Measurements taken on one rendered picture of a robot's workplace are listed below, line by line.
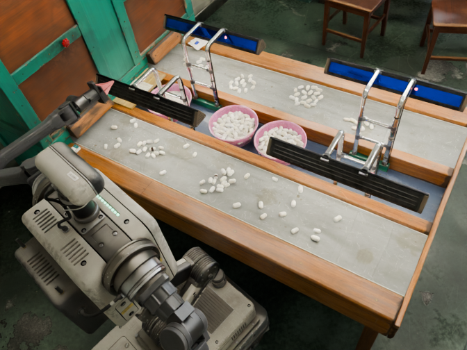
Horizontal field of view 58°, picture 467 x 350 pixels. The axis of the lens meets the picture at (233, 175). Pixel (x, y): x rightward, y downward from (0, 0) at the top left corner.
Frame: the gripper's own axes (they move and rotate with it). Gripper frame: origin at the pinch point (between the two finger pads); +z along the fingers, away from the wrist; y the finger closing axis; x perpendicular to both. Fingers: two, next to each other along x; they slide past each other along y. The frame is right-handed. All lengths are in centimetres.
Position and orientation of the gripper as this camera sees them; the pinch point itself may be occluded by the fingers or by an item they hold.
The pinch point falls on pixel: (112, 82)
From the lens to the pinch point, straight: 199.5
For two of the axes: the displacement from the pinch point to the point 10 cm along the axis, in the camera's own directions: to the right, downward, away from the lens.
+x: 6.7, 2.4, -7.1
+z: 6.6, -6.3, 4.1
